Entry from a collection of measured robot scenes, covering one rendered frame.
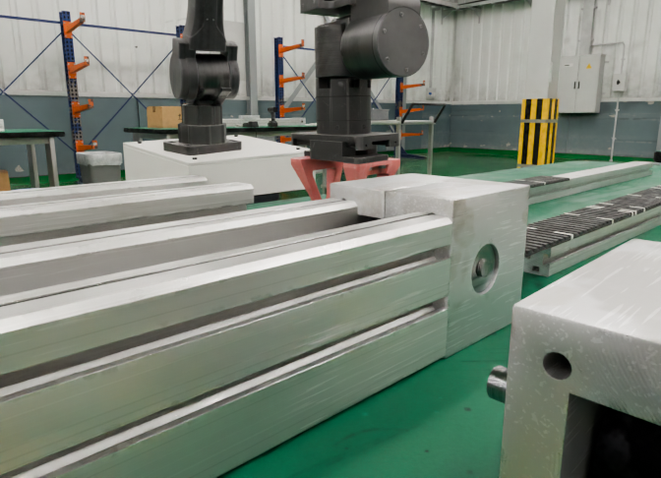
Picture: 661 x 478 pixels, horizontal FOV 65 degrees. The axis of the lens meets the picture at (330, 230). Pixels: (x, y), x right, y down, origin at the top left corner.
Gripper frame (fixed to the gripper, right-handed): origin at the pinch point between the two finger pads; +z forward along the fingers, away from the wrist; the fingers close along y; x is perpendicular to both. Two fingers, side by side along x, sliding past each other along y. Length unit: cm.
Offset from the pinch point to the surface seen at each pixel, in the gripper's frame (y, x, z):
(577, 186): 3, 58, 4
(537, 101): -241, 584, -6
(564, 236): 21.2, 6.0, -0.4
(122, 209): 4.0, -25.9, -5.5
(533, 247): 21.0, 0.3, -0.6
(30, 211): 3.7, -31.4, -6.3
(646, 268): 34.5, -22.7, -7.4
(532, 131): -244, 583, 29
